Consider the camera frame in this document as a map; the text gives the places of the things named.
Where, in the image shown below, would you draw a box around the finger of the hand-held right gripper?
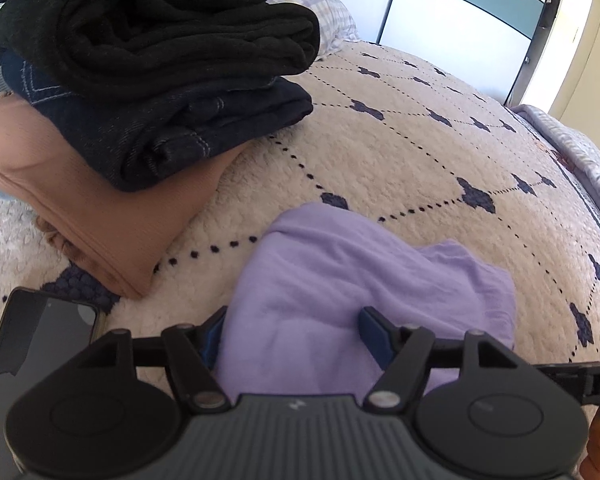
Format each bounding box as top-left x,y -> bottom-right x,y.
535,362 -> 588,392

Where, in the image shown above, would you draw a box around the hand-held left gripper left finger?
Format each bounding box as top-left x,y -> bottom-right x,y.
71,304 -> 232,414

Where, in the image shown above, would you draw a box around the plaid pillow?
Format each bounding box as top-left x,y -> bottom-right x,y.
270,0 -> 358,58

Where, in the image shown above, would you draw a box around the blue and white wardrobe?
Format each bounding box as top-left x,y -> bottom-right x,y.
290,0 -> 556,106

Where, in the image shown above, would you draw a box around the plaid fleece blanket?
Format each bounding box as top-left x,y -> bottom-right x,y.
512,104 -> 600,201

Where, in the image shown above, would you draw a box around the beige bear-pattern bed blanket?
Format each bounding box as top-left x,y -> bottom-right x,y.
0,40 -> 600,411

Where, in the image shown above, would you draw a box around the light purple garment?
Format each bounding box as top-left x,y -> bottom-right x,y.
215,202 -> 517,401

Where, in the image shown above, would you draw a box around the black smartphone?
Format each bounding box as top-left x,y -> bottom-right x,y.
0,287 -> 106,441

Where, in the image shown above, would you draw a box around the black folded garment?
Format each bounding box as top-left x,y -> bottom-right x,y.
0,0 -> 322,106

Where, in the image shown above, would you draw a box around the dark folded denim jeans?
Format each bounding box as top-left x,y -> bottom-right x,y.
0,52 -> 314,192

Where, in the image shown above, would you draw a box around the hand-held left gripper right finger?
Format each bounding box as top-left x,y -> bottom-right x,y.
358,306 -> 529,414

